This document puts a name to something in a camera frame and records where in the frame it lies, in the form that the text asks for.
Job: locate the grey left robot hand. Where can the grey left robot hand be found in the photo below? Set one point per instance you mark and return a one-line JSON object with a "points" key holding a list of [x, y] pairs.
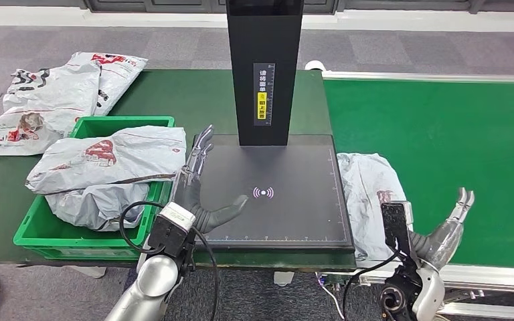
{"points": [[190, 195]]}

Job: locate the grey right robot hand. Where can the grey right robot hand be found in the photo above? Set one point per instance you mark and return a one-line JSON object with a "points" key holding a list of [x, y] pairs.
{"points": [[441, 243]]}

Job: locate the grey parcel bag red logo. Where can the grey parcel bag red logo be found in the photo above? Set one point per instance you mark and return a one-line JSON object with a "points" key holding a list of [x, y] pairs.
{"points": [[128, 155]]}

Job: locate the grey parcel bag faded print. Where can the grey parcel bag faded print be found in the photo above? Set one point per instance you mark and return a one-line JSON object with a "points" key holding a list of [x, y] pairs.
{"points": [[363, 186]]}

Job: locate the green conveyor belt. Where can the green conveyor belt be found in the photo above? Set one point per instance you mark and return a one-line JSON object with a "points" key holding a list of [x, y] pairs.
{"points": [[439, 133]]}

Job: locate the white round conveyor cap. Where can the white round conveyor cap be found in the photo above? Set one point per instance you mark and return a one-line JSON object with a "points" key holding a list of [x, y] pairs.
{"points": [[315, 65]]}

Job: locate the white table foot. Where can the white table foot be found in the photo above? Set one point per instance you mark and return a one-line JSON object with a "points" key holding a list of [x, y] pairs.
{"points": [[283, 279], [90, 271]]}

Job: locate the black yellow column label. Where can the black yellow column label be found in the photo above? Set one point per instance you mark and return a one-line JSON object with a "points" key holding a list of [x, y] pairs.
{"points": [[263, 88]]}

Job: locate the green plastic crate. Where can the green plastic crate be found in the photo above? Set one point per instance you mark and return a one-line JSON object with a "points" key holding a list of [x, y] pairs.
{"points": [[62, 241]]}

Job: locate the white bag with red print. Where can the white bag with red print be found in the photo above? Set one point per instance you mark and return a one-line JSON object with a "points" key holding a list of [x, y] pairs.
{"points": [[119, 75]]}

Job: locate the black scanner column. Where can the black scanner column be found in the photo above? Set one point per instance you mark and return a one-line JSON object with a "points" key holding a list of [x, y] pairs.
{"points": [[248, 44]]}

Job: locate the white bag with face print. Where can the white bag with face print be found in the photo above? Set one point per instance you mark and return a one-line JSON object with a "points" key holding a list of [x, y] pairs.
{"points": [[48, 102]]}

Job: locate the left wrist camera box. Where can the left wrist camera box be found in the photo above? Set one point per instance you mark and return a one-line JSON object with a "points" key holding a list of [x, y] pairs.
{"points": [[170, 230]]}

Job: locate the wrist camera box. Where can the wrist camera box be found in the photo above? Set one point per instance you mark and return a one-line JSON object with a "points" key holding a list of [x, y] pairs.
{"points": [[170, 230], [394, 230]]}

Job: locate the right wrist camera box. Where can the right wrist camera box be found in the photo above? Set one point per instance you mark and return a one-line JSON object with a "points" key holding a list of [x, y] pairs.
{"points": [[394, 230]]}

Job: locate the black scanner base plate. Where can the black scanner base plate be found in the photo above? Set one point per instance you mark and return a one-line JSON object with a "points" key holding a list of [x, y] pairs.
{"points": [[292, 212]]}

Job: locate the dark glass partition frame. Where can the dark glass partition frame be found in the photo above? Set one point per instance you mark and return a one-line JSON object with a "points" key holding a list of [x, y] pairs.
{"points": [[150, 5]]}

